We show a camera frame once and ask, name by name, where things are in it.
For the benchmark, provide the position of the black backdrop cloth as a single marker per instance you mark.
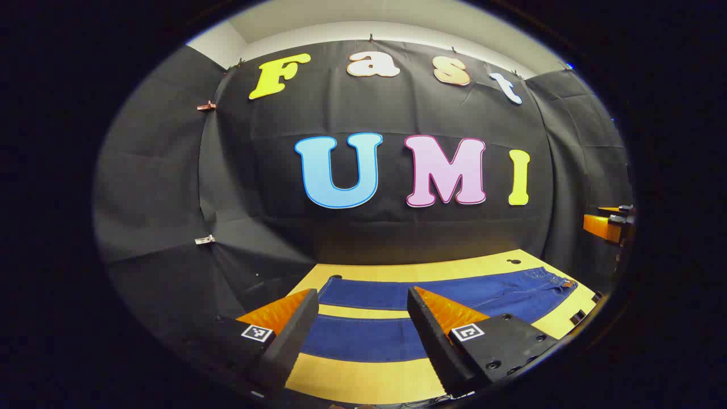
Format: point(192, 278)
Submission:
point(341, 113)

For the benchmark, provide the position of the white cloth clip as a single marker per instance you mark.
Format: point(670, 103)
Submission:
point(204, 240)

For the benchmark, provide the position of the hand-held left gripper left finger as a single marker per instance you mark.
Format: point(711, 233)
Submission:
point(295, 335)

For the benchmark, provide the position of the blue jeans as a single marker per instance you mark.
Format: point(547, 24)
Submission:
point(363, 294)

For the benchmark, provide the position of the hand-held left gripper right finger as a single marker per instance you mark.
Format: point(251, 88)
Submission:
point(431, 341)

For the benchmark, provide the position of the pink cloth clip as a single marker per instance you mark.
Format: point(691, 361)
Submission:
point(207, 105)

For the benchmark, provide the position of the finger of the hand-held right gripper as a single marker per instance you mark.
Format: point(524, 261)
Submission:
point(601, 226)
point(623, 210)

